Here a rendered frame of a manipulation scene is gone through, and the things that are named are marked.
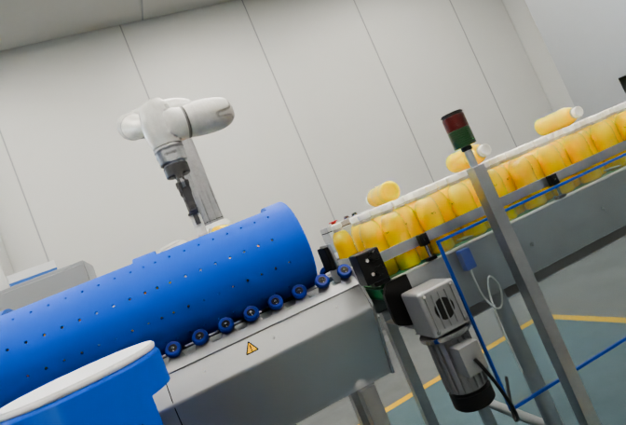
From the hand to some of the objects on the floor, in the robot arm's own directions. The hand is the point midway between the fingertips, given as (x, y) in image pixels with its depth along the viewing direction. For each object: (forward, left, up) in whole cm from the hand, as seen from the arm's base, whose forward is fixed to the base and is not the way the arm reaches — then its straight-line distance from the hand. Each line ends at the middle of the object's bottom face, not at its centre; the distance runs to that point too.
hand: (198, 226), depth 150 cm
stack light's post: (+43, +67, -126) cm, 149 cm away
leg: (+11, +24, -126) cm, 129 cm away
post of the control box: (-23, +53, -127) cm, 140 cm away
